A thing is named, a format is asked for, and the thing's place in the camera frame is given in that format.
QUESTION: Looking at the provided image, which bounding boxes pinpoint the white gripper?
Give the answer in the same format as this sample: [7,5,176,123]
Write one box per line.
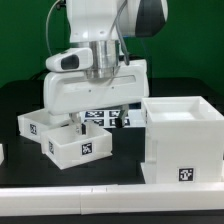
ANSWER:
[43,60,149,135]

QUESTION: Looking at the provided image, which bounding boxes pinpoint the white drawer cabinet box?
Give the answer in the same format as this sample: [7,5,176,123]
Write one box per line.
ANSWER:
[141,96,224,184]

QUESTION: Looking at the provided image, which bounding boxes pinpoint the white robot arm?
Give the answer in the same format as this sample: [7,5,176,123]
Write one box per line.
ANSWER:
[44,0,168,134]

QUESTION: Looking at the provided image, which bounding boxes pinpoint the white open drawer tray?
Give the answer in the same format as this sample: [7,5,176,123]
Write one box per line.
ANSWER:
[17,109,70,142]

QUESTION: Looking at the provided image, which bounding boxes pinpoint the marker sheet on table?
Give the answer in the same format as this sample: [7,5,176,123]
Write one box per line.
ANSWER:
[80,109,145,128]

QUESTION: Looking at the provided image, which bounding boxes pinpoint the white left fence block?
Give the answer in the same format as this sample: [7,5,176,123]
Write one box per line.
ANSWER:
[0,144,4,165]

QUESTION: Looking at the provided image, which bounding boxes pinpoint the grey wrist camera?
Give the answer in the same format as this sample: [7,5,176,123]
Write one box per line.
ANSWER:
[46,48,93,72]

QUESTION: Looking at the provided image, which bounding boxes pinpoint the black cables on table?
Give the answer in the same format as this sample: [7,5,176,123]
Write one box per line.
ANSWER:
[29,70,49,81]

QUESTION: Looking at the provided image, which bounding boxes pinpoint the white front fence rail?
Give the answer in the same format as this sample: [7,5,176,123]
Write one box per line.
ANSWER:
[0,182,224,217]

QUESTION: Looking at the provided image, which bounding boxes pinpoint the grey cable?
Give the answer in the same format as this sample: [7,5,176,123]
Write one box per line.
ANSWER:
[45,1,66,58]

